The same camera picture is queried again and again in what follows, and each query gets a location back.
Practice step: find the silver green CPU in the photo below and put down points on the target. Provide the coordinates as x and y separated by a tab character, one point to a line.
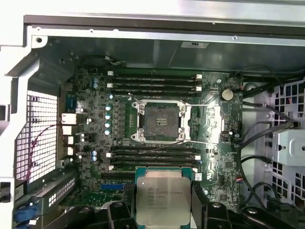
163	198

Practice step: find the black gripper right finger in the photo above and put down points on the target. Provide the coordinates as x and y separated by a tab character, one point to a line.
209	217

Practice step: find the black expansion slot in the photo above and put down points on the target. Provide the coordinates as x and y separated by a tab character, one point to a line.
118	176

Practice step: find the black open PC case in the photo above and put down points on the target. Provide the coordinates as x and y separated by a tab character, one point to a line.
152	35

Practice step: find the green motherboard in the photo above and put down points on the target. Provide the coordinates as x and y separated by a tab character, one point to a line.
214	155

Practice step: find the silver coin battery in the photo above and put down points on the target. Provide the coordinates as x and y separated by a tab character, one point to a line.
226	94

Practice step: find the metal drive cage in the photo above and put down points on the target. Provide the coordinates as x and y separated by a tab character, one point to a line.
293	148

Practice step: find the black RAM slot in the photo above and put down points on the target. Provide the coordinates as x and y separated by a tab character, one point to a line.
155	81
155	90
126	148
155	76
155	85
126	154
126	159
124	167

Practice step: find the blue VGA port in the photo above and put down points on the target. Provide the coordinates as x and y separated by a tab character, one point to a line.
70	102

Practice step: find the CPU socket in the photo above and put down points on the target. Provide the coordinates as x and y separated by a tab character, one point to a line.
162	112

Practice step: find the blue expansion slot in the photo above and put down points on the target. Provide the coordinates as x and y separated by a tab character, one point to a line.
112	187

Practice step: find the blue expansion card latch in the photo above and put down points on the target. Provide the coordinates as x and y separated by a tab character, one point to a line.
25	215

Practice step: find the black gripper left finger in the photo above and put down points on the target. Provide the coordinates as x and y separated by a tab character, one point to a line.
119	217

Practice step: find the metal socket cover frame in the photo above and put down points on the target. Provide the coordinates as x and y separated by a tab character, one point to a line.
187	117

